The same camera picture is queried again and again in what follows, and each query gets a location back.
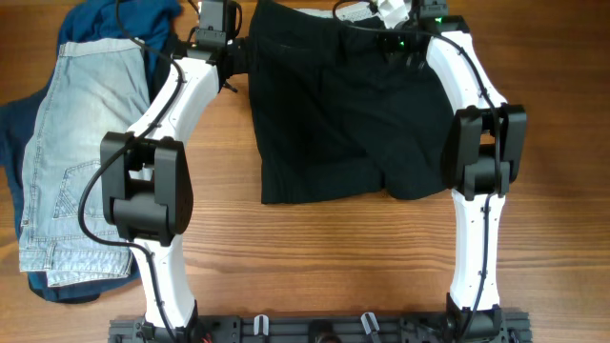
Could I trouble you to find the black shorts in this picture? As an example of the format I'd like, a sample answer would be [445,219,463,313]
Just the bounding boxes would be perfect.
[248,1,454,204]

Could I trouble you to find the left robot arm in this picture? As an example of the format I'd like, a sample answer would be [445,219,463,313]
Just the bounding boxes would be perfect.
[94,1,241,342]

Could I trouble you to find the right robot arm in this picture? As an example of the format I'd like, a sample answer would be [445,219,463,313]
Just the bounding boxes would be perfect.
[371,1,533,342]

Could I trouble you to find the light denim shorts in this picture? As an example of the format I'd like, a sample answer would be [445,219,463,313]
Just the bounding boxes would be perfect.
[19,38,150,288]

